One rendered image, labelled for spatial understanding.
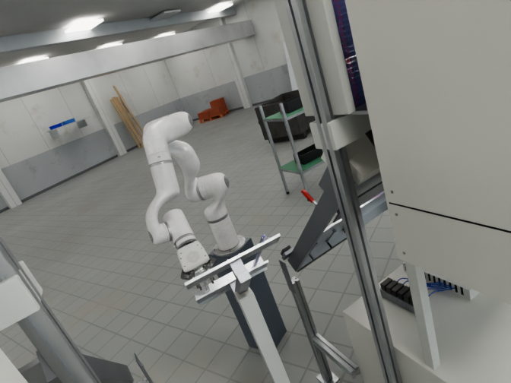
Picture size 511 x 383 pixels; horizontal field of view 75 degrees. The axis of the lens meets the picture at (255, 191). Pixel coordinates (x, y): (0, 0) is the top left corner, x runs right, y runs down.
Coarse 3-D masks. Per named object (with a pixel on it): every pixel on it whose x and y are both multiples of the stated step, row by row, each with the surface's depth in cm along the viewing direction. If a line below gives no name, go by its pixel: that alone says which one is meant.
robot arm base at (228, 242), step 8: (208, 224) 177; (216, 224) 174; (224, 224) 175; (232, 224) 180; (216, 232) 176; (224, 232) 176; (232, 232) 178; (216, 240) 179; (224, 240) 177; (232, 240) 179; (240, 240) 185; (216, 248) 185; (224, 248) 179; (232, 248) 179; (240, 248) 178
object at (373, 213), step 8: (376, 208) 169; (384, 208) 170; (368, 216) 166; (376, 216) 167; (344, 232) 162; (328, 240) 157; (336, 240) 157; (320, 248) 154; (328, 248) 155; (312, 256) 152; (304, 264) 150
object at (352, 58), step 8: (336, 0) 71; (344, 0) 72; (336, 8) 71; (344, 8) 72; (336, 16) 73; (344, 16) 73; (344, 24) 73; (344, 32) 74; (344, 40) 74; (352, 40) 75; (344, 48) 75; (352, 48) 75; (344, 56) 76; (352, 56) 76; (352, 64) 76; (352, 72) 77; (352, 80) 77; (360, 80) 78; (352, 88) 78; (360, 88) 78; (360, 96) 79; (360, 104) 79
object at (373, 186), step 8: (376, 176) 117; (360, 184) 112; (368, 184) 119; (376, 184) 127; (360, 192) 122; (368, 192) 110; (376, 192) 119; (360, 200) 112; (368, 200) 120; (336, 216) 112
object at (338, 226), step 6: (384, 192) 151; (372, 198) 149; (378, 198) 154; (384, 198) 164; (366, 204) 147; (372, 204) 157; (378, 204) 168; (366, 210) 160; (336, 222) 141; (330, 228) 140; (336, 228) 149; (342, 228) 159; (324, 234) 143; (330, 234) 152; (318, 240) 145; (324, 240) 155
